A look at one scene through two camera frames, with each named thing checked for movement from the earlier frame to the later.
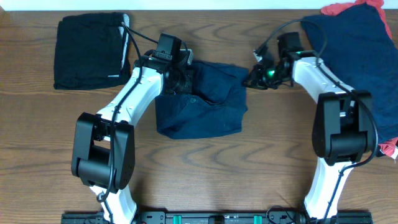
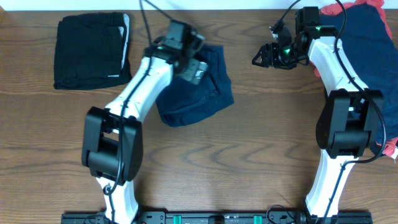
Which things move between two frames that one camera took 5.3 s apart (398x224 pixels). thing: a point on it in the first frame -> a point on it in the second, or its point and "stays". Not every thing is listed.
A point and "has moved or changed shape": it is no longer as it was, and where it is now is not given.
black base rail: x=217 y=217 stays
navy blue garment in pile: x=357 y=44 stays
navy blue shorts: x=216 y=104 has moved or changed shape
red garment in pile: x=389 y=148 stays
